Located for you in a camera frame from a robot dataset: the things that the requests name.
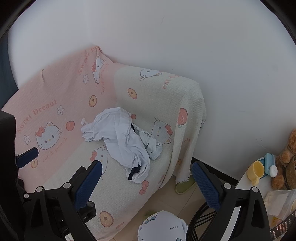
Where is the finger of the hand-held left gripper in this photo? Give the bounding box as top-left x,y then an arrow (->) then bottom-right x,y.
14,147 -> 39,169

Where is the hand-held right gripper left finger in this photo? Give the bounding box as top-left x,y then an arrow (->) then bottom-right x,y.
20,160 -> 103,241

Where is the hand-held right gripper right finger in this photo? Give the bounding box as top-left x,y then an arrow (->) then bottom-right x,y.
192,161 -> 271,241

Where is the white shirt with navy trim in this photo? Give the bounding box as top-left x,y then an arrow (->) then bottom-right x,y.
80,107 -> 151,184

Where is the round white side table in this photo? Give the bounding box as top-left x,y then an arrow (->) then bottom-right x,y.
186,156 -> 296,241

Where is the yellow cup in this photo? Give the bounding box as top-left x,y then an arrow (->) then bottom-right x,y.
247,161 -> 265,186

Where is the person's pajama leg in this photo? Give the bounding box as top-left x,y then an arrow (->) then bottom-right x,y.
138,210 -> 188,241

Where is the white cartoon print pajamas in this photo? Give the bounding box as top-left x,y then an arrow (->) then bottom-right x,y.
131,123 -> 163,161

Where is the blue container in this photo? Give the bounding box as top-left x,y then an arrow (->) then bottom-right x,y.
263,153 -> 275,178

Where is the pink and cream printed blanket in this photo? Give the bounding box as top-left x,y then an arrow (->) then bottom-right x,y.
0,45 -> 207,239

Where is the clear plastic bag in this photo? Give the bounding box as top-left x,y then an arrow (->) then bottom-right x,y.
264,189 -> 296,220

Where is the dark blue curtain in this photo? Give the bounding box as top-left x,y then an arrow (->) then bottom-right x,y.
0,30 -> 19,109

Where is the brown teddy bear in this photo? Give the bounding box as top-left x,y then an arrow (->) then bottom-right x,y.
271,129 -> 296,190

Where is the woven brown basket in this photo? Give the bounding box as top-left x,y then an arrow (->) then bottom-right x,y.
284,155 -> 296,189

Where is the black printed packet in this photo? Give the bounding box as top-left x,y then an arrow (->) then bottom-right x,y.
270,209 -> 296,241

